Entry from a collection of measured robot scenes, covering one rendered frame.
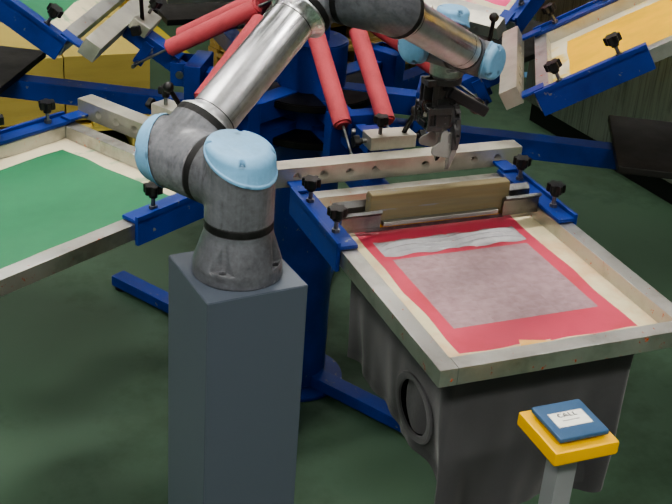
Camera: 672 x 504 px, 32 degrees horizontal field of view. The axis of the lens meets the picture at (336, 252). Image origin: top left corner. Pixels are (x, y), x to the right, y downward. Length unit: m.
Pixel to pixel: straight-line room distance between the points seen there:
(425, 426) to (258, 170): 0.82
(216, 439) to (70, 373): 1.90
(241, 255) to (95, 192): 0.99
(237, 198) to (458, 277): 0.80
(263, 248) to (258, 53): 0.35
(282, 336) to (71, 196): 0.98
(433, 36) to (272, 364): 0.68
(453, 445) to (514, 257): 0.49
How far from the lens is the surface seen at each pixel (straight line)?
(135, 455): 3.51
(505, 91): 3.07
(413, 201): 2.65
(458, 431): 2.36
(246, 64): 2.01
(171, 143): 1.92
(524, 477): 2.55
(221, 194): 1.85
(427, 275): 2.51
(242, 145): 1.86
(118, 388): 3.79
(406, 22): 2.08
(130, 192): 2.82
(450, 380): 2.15
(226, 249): 1.88
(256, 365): 1.96
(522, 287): 2.51
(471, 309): 2.40
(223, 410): 1.99
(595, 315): 2.46
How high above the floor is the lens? 2.14
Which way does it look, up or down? 27 degrees down
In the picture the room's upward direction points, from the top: 4 degrees clockwise
